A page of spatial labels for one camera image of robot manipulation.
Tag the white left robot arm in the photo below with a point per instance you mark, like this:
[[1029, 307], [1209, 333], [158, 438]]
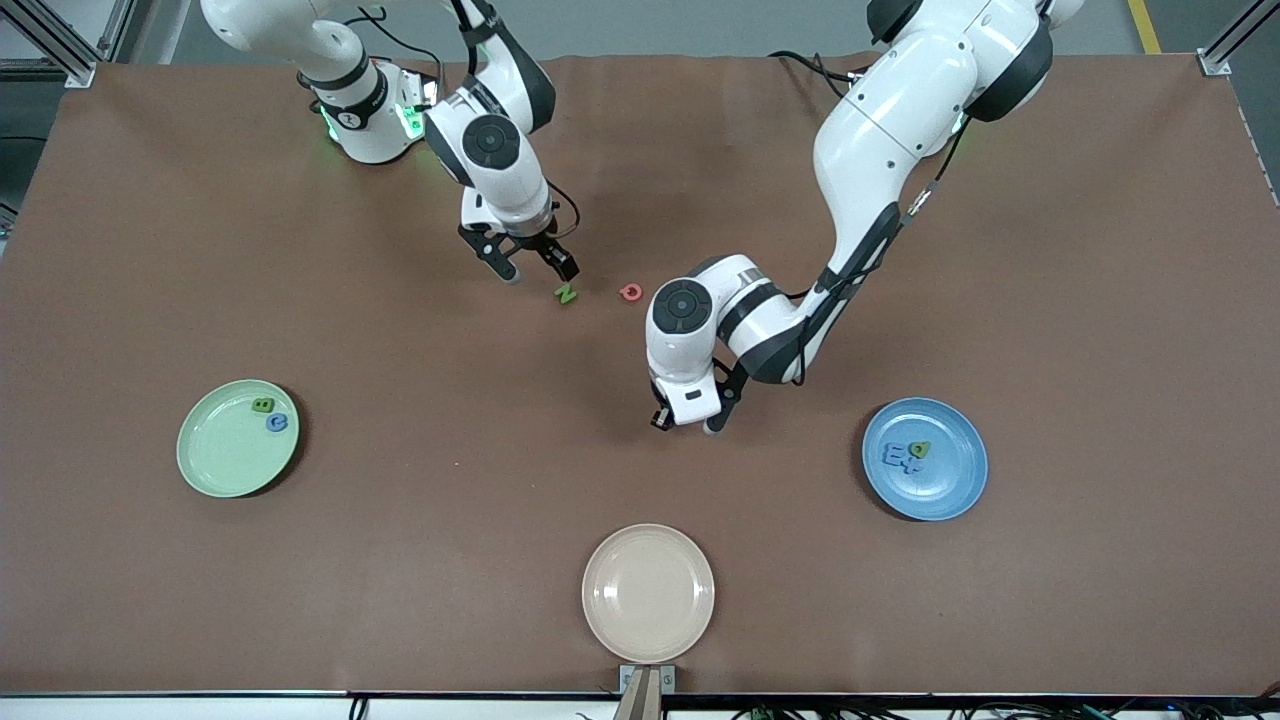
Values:
[[880, 130]]

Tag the green plate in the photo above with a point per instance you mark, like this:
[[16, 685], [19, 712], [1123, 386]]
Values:
[[230, 460]]

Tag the blue plate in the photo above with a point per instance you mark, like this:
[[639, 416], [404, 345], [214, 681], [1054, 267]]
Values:
[[950, 490]]

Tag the table edge rail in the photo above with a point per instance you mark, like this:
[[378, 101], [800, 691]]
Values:
[[300, 706]]

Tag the beige plate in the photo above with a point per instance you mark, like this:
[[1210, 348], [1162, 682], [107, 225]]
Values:
[[648, 593]]

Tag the pink foam letter Q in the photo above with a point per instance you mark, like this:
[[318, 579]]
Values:
[[623, 293]]

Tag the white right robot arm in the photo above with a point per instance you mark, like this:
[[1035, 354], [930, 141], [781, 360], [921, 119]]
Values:
[[505, 170]]

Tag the brown table cover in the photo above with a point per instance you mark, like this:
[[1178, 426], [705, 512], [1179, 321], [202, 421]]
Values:
[[800, 600]]

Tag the blue foam letter m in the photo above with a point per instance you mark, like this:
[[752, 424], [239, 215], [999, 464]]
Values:
[[893, 455]]

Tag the metal table edge bracket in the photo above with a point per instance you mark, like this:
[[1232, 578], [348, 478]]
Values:
[[647, 690]]

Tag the blue foam letter C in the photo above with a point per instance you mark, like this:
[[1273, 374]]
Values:
[[270, 423]]

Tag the green foam letter N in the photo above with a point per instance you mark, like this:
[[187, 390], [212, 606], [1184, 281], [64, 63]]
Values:
[[566, 293]]

